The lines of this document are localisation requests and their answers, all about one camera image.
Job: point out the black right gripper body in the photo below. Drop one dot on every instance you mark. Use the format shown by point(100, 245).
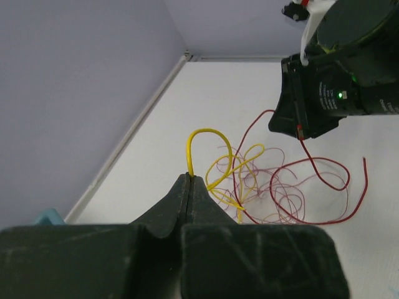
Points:
point(299, 113)

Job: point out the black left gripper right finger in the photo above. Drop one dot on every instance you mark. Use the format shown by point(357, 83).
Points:
point(222, 259)

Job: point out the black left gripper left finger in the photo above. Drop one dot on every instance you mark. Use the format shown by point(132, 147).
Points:
point(137, 260)

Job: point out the teal plastic compartment tray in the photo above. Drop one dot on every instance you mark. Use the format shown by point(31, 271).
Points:
point(49, 217)

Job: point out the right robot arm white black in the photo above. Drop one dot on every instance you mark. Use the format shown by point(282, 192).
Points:
point(347, 66)

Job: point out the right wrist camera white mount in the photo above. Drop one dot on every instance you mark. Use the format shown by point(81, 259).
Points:
point(312, 12)

